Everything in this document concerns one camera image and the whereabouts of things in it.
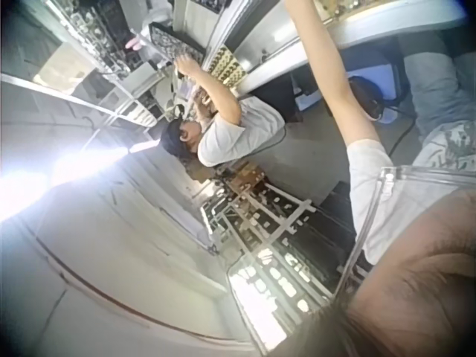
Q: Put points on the metal shelf rack with parts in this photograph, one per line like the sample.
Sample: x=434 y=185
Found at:
x=93 y=41

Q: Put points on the metal rack with black trays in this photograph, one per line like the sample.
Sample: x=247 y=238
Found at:
x=282 y=238

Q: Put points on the white workbench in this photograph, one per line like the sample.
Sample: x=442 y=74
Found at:
x=375 y=26

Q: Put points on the yellow and black parts tray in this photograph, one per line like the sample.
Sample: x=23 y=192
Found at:
x=227 y=67

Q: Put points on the black tray of small parts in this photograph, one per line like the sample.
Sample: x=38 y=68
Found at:
x=175 y=42

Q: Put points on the tray of gold parts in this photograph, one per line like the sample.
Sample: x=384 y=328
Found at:
x=334 y=7

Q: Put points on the blue plastic stool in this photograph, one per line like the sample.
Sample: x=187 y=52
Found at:
x=386 y=80

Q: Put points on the person's legs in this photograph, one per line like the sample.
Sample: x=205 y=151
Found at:
x=439 y=85

